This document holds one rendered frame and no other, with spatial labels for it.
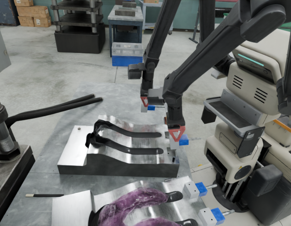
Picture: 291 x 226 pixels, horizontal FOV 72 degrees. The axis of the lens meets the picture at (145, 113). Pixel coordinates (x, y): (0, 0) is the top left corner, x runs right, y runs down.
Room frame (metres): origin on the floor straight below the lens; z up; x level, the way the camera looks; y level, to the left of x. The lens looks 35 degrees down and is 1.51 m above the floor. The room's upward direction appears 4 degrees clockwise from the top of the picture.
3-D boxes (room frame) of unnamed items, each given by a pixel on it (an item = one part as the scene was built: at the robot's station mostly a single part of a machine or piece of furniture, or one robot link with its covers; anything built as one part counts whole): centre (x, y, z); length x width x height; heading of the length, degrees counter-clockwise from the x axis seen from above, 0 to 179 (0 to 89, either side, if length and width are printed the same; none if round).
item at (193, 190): (0.47, -0.24, 0.86); 0.13 x 0.05 x 0.05; 110
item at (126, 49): (3.96, 0.45, 0.28); 0.61 x 0.41 x 0.15; 96
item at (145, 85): (0.91, 0.00, 1.06); 0.10 x 0.07 x 0.07; 3
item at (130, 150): (0.67, 0.08, 0.92); 0.35 x 0.16 x 0.09; 93
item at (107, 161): (0.68, 0.10, 0.87); 0.50 x 0.26 x 0.14; 93
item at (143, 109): (0.92, -0.04, 0.93); 0.13 x 0.05 x 0.05; 94
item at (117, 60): (3.96, 0.45, 0.11); 0.61 x 0.41 x 0.22; 96
